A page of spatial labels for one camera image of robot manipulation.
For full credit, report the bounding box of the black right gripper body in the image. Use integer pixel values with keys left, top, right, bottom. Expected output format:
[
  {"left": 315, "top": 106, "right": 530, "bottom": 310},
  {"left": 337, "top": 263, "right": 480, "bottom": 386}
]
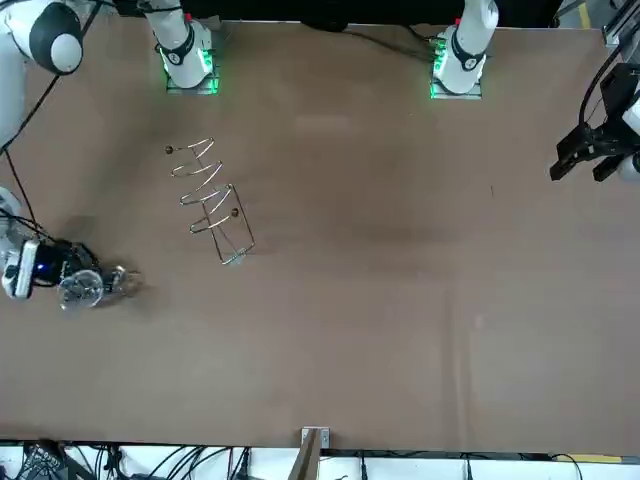
[{"left": 34, "top": 241, "right": 85, "bottom": 284}]

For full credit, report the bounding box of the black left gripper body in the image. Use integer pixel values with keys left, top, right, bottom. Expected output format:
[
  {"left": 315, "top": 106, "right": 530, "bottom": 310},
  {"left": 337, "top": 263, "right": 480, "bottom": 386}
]
[{"left": 582, "top": 61, "right": 640, "bottom": 157}]

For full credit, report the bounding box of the clear glass goblet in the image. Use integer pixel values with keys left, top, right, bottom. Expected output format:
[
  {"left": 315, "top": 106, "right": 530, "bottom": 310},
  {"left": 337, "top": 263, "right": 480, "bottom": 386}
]
[{"left": 56, "top": 263, "right": 143, "bottom": 314}]

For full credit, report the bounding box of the black adapter with label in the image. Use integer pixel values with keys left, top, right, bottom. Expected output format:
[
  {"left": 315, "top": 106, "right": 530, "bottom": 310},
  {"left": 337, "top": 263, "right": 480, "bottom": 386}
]
[{"left": 21, "top": 439, "right": 67, "bottom": 480}]

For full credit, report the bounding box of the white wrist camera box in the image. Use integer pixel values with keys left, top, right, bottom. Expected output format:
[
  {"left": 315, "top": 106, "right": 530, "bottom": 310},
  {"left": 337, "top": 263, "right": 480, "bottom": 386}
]
[{"left": 1, "top": 239, "right": 42, "bottom": 301}]

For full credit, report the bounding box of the aluminium frame rail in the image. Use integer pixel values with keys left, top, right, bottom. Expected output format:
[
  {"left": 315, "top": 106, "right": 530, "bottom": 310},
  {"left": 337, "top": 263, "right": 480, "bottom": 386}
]
[{"left": 598, "top": 0, "right": 640, "bottom": 49}]

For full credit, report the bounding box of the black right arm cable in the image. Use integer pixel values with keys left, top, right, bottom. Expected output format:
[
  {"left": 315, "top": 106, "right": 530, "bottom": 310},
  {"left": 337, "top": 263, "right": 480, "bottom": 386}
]
[{"left": 0, "top": 0, "right": 104, "bottom": 239}]

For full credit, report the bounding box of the metal wire goblet holder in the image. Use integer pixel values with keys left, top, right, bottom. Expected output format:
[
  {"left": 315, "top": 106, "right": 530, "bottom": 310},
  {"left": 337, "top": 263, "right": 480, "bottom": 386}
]
[{"left": 163, "top": 135, "right": 258, "bottom": 267}]

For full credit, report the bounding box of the aluminium frame post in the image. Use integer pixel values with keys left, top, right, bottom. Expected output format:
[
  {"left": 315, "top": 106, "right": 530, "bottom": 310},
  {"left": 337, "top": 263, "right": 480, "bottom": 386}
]
[{"left": 299, "top": 425, "right": 333, "bottom": 480}]

